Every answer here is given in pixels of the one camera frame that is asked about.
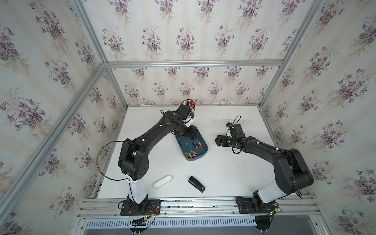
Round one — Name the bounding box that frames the teal plastic storage box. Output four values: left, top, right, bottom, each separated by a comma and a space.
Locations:
175, 125, 209, 161

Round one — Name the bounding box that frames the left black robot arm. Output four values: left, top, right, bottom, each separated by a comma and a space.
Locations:
118, 105, 194, 205

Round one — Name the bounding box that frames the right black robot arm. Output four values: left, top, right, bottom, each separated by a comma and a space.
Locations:
215, 135, 314, 207

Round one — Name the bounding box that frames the pink pen holder cup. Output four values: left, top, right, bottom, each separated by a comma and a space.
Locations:
188, 102, 195, 118

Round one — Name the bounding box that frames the black stapler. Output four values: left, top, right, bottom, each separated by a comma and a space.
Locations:
189, 176, 206, 193

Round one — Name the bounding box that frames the white oblong case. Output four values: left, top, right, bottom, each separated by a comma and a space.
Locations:
153, 175, 173, 189

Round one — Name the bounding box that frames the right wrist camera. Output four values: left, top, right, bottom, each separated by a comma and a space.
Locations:
226, 122, 245, 140

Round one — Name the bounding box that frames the black loop cable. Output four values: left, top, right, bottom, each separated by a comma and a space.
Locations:
96, 140, 133, 182

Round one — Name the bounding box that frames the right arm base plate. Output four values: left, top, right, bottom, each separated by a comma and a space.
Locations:
235, 196, 279, 215

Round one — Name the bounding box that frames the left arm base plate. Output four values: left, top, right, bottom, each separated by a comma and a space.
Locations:
118, 199, 162, 216

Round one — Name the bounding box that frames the aluminium front rail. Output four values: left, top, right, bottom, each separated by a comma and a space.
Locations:
77, 195, 321, 219

